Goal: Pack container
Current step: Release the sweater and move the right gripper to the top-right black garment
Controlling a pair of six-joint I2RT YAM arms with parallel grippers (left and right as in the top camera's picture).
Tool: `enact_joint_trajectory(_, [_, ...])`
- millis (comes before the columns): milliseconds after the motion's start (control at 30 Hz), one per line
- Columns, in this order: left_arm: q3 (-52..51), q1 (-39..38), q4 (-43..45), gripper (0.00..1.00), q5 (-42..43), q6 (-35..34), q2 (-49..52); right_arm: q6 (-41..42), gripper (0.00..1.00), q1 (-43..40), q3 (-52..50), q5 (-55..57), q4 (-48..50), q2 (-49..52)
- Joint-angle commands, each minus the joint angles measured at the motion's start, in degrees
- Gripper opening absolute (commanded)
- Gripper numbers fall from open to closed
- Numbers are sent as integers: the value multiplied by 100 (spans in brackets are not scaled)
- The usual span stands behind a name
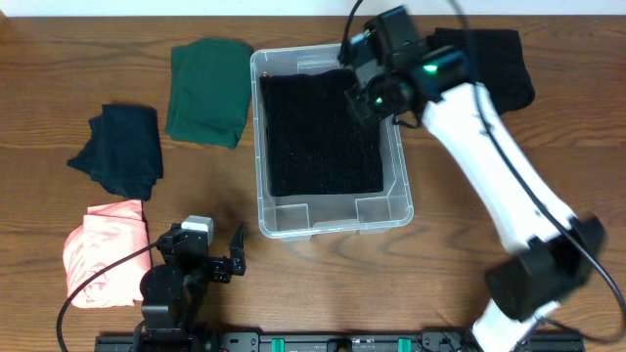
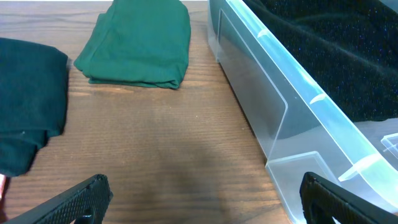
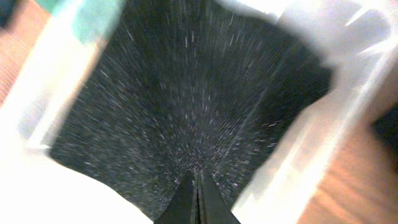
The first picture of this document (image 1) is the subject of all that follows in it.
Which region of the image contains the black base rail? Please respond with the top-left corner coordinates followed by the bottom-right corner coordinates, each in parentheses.
top-left (94, 330), bottom-right (586, 352)

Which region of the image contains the folded green cloth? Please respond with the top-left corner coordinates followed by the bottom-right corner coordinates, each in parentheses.
top-left (165, 37), bottom-right (253, 150)

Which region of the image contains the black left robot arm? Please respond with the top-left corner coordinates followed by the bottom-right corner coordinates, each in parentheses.
top-left (133, 223), bottom-right (246, 351)

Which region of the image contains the folded pink cloth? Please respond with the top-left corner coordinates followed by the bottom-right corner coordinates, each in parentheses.
top-left (63, 200), bottom-right (152, 309)

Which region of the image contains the black sparkly towel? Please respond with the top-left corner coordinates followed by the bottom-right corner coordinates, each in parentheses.
top-left (260, 69), bottom-right (383, 197)

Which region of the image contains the black cloth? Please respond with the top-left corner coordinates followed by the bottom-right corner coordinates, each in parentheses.
top-left (425, 27), bottom-right (536, 116)

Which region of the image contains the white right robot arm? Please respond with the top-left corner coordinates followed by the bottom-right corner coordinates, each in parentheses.
top-left (338, 6), bottom-right (604, 351)

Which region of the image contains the clear plastic storage bin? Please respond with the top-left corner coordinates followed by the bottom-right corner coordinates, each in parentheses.
top-left (250, 44), bottom-right (414, 242)

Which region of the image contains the folded dark navy cloth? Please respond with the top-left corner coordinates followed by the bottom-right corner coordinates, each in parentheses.
top-left (67, 104), bottom-right (163, 201)

